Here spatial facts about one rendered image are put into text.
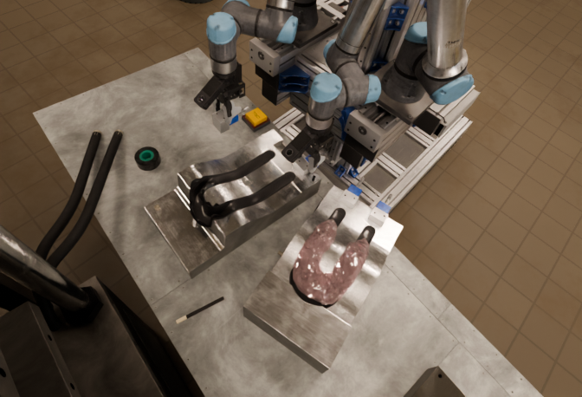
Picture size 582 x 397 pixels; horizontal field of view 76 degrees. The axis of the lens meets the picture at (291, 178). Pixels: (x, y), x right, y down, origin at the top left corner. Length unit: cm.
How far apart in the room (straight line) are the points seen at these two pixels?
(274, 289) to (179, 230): 34
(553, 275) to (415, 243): 79
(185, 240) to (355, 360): 58
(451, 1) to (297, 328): 83
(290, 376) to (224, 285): 30
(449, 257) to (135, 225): 169
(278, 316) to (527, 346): 160
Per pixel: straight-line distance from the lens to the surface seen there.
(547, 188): 295
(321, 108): 99
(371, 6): 101
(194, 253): 112
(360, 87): 101
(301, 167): 120
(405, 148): 233
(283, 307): 101
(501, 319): 233
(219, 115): 127
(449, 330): 125
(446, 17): 96
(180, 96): 157
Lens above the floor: 189
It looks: 56 degrees down
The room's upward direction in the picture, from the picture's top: 10 degrees clockwise
